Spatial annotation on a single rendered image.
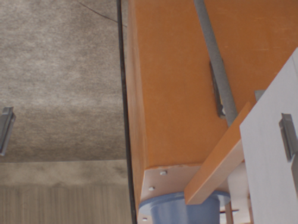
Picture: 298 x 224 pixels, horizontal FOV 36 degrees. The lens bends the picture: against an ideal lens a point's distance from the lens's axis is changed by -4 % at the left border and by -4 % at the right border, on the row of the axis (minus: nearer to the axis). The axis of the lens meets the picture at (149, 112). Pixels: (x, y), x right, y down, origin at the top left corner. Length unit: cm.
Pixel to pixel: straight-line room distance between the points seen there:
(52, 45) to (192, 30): 66
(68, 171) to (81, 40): 128
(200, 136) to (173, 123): 6
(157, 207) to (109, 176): 156
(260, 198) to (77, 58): 123
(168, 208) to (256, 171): 61
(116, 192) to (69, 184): 27
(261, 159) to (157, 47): 56
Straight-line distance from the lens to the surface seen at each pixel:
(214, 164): 90
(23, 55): 174
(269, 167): 60
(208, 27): 99
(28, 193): 278
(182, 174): 104
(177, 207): 121
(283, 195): 56
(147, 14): 117
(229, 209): 135
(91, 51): 172
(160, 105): 105
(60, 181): 278
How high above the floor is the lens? 90
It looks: 24 degrees down
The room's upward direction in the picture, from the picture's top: 175 degrees clockwise
